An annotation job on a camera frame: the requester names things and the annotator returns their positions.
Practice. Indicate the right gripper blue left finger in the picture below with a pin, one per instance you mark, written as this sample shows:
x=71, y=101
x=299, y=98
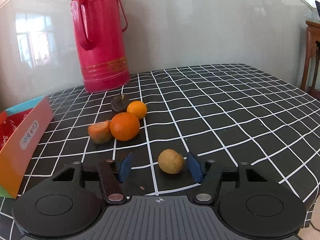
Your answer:
x=125, y=168

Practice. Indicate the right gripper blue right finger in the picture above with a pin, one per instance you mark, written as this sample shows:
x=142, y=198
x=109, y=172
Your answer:
x=195, y=167

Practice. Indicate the brown yellow kiwi fruit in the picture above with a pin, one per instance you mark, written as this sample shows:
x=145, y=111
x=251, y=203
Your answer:
x=170, y=161

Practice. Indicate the medium orange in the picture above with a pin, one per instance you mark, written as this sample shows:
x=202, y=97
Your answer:
x=124, y=126

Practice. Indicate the cut orange persimmon piece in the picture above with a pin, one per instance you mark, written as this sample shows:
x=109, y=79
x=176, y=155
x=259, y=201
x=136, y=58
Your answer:
x=100, y=132

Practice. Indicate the small orange tangerine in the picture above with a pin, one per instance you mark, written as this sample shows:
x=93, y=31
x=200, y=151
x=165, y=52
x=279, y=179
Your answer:
x=138, y=109

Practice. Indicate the dark mangosteen near thermos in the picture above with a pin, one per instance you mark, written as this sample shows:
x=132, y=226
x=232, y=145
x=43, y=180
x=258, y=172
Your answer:
x=120, y=103

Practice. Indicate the colourful cardboard box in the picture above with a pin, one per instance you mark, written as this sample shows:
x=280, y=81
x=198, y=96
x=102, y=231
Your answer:
x=22, y=127

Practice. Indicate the carved wooden plant stand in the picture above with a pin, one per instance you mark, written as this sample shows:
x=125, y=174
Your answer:
x=311, y=51

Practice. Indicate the red thermos flask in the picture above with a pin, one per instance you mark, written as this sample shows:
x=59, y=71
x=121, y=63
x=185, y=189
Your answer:
x=99, y=41

